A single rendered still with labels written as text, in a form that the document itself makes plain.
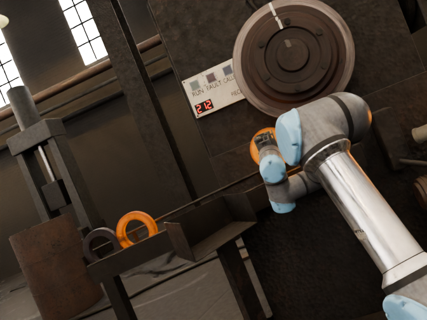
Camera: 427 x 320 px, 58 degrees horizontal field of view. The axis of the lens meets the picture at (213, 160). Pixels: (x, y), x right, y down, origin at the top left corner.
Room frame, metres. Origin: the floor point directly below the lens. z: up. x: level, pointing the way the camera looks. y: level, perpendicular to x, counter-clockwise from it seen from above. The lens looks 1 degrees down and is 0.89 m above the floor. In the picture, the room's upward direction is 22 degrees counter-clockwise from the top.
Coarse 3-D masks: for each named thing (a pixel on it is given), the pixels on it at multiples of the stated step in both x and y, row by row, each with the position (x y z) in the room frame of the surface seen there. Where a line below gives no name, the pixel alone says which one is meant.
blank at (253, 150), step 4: (264, 128) 1.47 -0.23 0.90; (268, 128) 1.46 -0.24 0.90; (272, 128) 1.46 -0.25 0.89; (260, 132) 1.47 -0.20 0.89; (264, 132) 1.47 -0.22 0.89; (256, 136) 1.47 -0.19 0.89; (272, 136) 1.46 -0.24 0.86; (252, 140) 1.48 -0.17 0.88; (252, 144) 1.48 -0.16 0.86; (252, 148) 1.48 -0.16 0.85; (256, 148) 1.48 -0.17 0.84; (252, 152) 1.48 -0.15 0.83; (256, 152) 1.48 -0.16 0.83; (252, 156) 1.48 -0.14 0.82; (256, 156) 1.48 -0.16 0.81; (256, 160) 1.48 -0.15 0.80; (284, 160) 1.46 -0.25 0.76
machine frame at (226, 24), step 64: (192, 0) 1.72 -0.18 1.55; (256, 0) 1.67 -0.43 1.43; (320, 0) 1.62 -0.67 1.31; (384, 0) 1.58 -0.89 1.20; (192, 64) 1.75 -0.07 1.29; (384, 64) 1.60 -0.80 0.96; (256, 128) 1.71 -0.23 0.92; (320, 192) 1.63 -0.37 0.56; (384, 192) 1.58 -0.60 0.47; (256, 256) 1.70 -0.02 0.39; (320, 256) 1.65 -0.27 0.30
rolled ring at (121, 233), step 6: (126, 216) 1.72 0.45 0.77; (132, 216) 1.71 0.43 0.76; (138, 216) 1.71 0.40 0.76; (144, 216) 1.70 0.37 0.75; (150, 216) 1.73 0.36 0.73; (120, 222) 1.73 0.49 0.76; (126, 222) 1.72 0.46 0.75; (144, 222) 1.70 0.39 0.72; (150, 222) 1.70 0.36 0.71; (120, 228) 1.73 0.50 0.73; (150, 228) 1.70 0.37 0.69; (156, 228) 1.72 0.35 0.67; (120, 234) 1.73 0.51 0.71; (150, 234) 1.70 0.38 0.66; (120, 240) 1.73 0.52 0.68; (126, 240) 1.74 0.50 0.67; (126, 246) 1.73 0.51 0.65
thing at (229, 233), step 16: (208, 208) 1.49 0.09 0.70; (224, 208) 1.52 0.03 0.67; (240, 208) 1.42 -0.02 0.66; (176, 224) 1.28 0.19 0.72; (192, 224) 1.46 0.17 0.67; (208, 224) 1.49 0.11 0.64; (224, 224) 1.51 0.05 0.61; (240, 224) 1.42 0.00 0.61; (176, 240) 1.35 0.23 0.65; (192, 240) 1.45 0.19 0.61; (208, 240) 1.42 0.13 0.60; (224, 240) 1.32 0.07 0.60; (192, 256) 1.25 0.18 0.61; (224, 256) 1.35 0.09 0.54; (240, 256) 1.37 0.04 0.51; (240, 272) 1.36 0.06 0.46; (240, 288) 1.36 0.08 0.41; (240, 304) 1.39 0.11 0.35; (256, 304) 1.37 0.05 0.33
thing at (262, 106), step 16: (288, 0) 1.50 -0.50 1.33; (304, 0) 1.49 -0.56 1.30; (256, 16) 1.53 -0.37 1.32; (336, 16) 1.47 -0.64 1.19; (240, 32) 1.55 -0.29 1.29; (240, 48) 1.55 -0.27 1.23; (352, 48) 1.47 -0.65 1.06; (240, 64) 1.56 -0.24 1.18; (352, 64) 1.48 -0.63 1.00; (240, 80) 1.56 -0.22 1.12; (272, 112) 1.55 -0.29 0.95
